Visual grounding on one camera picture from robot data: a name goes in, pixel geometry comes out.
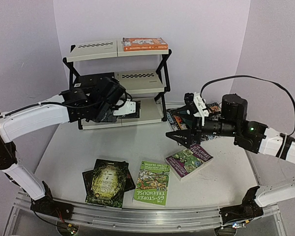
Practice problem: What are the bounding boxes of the purple 117-Storey Treehouse book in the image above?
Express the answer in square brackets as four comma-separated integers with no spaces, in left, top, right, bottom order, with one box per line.
[165,144,213,181]

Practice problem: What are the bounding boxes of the dark blue Nineteen Eighty-Four book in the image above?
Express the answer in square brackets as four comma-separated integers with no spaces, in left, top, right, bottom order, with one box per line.
[118,100,141,118]

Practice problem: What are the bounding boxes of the green 65-Storey Treehouse book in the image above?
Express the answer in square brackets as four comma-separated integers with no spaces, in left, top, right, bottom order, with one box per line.
[133,161,171,207]

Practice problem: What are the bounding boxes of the orange 78-Storey Treehouse book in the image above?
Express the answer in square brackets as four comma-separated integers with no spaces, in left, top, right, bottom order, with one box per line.
[122,37,168,51]

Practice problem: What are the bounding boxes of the black Moon and Sixpence book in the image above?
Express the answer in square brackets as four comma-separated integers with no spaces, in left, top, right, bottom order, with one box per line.
[73,72,115,89]

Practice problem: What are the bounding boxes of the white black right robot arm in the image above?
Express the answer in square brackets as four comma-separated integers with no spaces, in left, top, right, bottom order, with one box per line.
[166,93,295,225]

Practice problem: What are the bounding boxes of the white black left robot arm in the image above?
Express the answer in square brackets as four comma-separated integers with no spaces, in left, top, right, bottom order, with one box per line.
[0,77,136,215]

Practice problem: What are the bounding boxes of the patterned fabric placemat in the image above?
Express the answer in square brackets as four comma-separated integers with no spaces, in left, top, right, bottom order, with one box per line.
[166,102,221,142]

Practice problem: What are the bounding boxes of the beige three-tier shelf rack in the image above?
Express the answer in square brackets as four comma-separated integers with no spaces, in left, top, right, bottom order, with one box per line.
[62,40,172,130]

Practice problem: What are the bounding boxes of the dark red black book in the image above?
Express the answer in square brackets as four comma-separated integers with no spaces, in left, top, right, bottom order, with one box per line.
[82,170,135,192]

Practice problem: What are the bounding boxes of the green Alice in Wonderland book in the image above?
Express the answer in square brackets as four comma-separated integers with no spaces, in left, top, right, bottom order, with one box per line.
[85,159,128,208]

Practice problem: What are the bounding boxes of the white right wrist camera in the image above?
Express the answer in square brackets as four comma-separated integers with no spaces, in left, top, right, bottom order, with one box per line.
[184,92,209,118]

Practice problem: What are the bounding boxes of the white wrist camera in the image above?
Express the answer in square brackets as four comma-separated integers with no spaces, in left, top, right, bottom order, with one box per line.
[184,92,209,118]
[113,100,136,117]

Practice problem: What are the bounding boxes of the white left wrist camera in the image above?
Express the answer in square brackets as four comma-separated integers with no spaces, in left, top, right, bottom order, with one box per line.
[113,100,136,117]

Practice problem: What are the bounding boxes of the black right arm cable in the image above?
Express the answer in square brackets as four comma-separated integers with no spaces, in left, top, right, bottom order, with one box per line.
[200,75,295,136]

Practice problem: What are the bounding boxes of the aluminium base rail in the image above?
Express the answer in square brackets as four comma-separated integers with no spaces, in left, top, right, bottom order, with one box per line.
[3,191,286,236]

